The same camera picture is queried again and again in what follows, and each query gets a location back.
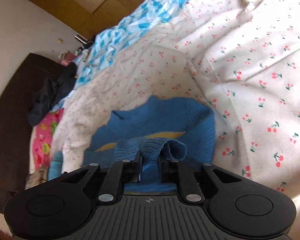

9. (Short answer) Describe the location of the teal knit garment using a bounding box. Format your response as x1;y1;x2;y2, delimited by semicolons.
47;151;63;181

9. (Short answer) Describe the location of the blue white checkered quilt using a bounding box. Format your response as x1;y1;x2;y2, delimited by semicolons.
52;0;189;111

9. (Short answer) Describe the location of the pink cartoon print pillow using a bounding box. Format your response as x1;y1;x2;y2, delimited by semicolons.
30;108;64;170

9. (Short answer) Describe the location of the dark wooden headboard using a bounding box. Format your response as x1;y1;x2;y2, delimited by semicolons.
0;53;66;213

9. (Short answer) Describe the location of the dark navy jacket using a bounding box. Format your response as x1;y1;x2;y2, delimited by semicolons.
27;62;77;127

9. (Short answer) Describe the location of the blue striped knit sweater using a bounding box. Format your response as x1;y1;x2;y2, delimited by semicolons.
83;96;216;193

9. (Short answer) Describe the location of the brown striped cloth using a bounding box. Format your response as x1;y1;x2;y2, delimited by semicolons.
25;166;49;189

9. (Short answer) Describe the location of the white cherry print bedsheet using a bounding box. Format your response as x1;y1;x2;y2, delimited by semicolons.
52;0;300;239

